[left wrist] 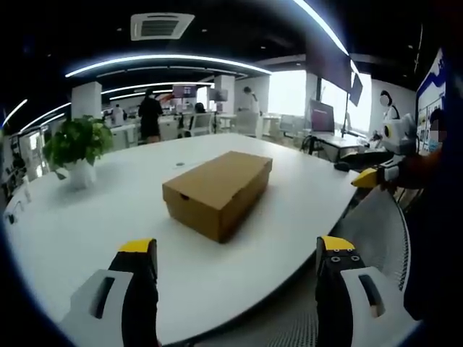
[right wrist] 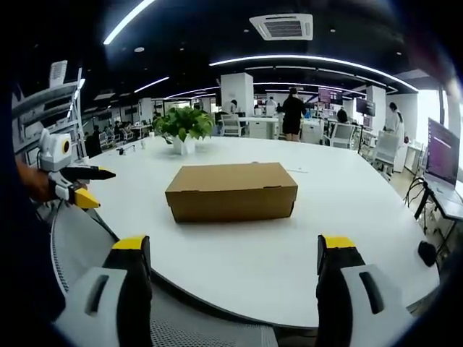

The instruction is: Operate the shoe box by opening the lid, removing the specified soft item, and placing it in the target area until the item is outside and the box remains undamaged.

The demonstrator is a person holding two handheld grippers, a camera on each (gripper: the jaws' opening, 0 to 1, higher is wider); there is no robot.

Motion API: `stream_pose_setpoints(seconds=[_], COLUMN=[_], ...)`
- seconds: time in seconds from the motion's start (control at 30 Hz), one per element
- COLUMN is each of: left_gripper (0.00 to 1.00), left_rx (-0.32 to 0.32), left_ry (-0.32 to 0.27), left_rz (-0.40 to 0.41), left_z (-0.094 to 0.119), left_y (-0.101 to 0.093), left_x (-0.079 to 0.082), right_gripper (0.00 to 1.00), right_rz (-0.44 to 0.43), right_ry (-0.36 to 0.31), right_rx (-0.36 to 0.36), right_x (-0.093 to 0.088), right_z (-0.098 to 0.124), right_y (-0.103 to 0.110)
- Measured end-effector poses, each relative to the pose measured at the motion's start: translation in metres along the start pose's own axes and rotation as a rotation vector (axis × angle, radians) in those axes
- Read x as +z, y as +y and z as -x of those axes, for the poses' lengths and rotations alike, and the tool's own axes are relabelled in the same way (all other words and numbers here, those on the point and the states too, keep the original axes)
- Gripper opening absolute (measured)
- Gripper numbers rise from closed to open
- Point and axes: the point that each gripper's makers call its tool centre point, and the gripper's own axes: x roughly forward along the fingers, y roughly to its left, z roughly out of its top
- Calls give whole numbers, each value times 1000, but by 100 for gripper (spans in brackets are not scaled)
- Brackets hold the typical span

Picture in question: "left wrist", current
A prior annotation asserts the person's dark clothing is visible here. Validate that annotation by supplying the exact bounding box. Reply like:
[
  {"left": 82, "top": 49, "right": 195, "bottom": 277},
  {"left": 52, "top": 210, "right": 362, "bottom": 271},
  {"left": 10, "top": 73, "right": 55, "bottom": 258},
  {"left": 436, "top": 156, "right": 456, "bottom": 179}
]
[{"left": 400, "top": 46, "right": 463, "bottom": 322}]

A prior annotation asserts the long curved ceiling light strip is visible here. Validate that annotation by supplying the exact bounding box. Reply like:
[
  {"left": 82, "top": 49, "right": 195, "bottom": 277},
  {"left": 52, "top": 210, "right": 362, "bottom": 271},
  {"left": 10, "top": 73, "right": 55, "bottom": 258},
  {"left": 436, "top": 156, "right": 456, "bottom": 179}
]
[{"left": 64, "top": 53, "right": 273, "bottom": 79}]

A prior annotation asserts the ceiling air conditioner vent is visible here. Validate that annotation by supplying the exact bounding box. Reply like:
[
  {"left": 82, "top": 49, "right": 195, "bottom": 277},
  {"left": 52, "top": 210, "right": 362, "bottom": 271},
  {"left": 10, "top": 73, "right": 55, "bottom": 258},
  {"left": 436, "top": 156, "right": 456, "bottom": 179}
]
[{"left": 129, "top": 12, "right": 196, "bottom": 42}]

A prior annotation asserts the straight ceiling light strip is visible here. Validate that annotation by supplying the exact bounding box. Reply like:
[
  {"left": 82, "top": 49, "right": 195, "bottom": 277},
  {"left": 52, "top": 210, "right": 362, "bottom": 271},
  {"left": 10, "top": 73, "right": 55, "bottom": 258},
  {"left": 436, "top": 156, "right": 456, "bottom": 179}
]
[{"left": 292, "top": 0, "right": 350, "bottom": 56}]

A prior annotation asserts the grey mesh office chair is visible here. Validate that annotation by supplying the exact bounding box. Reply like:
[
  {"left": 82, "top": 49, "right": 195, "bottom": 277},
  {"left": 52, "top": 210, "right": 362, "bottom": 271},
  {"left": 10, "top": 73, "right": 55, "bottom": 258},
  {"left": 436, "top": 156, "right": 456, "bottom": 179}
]
[{"left": 195, "top": 187, "right": 412, "bottom": 347}]

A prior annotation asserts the computer monitor on desk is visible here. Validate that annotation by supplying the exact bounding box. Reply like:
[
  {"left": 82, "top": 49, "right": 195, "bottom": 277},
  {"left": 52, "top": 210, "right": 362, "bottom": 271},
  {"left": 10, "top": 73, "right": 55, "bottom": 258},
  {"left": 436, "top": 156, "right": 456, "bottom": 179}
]
[{"left": 308, "top": 98, "right": 336, "bottom": 134}]

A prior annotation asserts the blue and white wall poster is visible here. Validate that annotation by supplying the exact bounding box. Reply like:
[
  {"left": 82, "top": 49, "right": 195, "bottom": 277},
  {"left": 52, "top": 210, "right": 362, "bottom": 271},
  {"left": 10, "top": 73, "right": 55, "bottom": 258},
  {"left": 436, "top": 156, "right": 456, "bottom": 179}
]
[{"left": 415, "top": 47, "right": 449, "bottom": 153}]

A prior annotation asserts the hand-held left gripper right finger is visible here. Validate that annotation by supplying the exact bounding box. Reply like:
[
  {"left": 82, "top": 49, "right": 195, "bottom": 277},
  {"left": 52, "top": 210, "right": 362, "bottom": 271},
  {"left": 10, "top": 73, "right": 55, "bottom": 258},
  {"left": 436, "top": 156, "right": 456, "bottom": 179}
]
[{"left": 315, "top": 235, "right": 423, "bottom": 347}]

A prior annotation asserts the brown cardboard shoe box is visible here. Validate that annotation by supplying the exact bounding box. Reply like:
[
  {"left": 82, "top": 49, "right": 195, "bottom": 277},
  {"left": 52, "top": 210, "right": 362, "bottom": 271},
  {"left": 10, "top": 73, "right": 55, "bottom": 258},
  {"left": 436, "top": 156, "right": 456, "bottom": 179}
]
[{"left": 161, "top": 150, "right": 273, "bottom": 244}]

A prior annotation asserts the green potted plant white pot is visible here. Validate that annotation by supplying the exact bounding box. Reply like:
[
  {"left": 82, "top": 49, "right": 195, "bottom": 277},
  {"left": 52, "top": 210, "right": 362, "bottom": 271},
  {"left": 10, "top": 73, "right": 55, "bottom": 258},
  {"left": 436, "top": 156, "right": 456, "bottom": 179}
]
[{"left": 42, "top": 114, "right": 115, "bottom": 192}]

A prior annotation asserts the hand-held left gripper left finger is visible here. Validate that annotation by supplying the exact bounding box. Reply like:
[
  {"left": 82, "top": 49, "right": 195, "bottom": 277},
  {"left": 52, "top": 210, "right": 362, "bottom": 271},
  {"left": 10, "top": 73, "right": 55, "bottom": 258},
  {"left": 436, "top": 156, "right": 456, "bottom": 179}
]
[{"left": 59, "top": 237, "right": 159, "bottom": 347}]

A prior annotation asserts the grey side desk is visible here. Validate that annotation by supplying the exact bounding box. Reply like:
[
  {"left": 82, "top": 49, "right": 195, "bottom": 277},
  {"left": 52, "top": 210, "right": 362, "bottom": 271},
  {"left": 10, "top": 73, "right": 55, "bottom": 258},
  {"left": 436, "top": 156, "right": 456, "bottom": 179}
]
[{"left": 302, "top": 132, "right": 366, "bottom": 162}]

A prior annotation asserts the dark hanging screen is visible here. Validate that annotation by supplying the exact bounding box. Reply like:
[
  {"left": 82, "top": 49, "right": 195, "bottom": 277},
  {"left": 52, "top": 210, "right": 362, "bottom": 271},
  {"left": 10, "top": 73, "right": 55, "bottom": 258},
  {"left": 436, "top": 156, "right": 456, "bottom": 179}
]
[{"left": 348, "top": 71, "right": 364, "bottom": 106}]

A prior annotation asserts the white office chair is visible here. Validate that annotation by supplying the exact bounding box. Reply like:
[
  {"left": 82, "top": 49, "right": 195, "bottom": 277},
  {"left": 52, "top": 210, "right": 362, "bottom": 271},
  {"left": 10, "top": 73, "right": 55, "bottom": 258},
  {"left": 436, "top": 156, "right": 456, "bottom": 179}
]
[{"left": 187, "top": 112, "right": 215, "bottom": 137}]

